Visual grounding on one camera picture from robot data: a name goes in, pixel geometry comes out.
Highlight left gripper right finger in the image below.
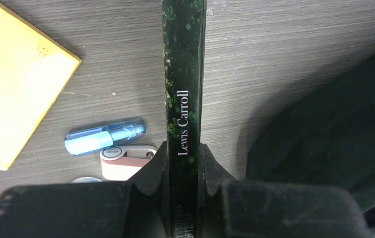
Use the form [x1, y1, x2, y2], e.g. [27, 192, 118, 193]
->
[198, 144, 234, 238]

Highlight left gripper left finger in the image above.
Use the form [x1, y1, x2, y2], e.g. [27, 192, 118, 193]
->
[127, 141, 170, 238]

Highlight black backpack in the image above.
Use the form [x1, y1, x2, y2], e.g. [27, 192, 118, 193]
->
[246, 54, 375, 237]

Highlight dark green book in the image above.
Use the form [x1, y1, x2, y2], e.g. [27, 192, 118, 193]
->
[162, 0, 207, 238]

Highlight pink correction tape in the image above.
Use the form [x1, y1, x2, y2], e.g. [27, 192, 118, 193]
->
[100, 145, 157, 181]

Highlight clear tape roll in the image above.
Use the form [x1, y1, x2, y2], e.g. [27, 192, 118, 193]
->
[71, 177, 102, 183]

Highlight blue eraser pen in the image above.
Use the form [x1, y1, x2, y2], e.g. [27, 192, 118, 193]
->
[64, 119, 146, 156]

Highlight yellow book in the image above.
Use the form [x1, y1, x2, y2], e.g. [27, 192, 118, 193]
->
[0, 2, 81, 171]

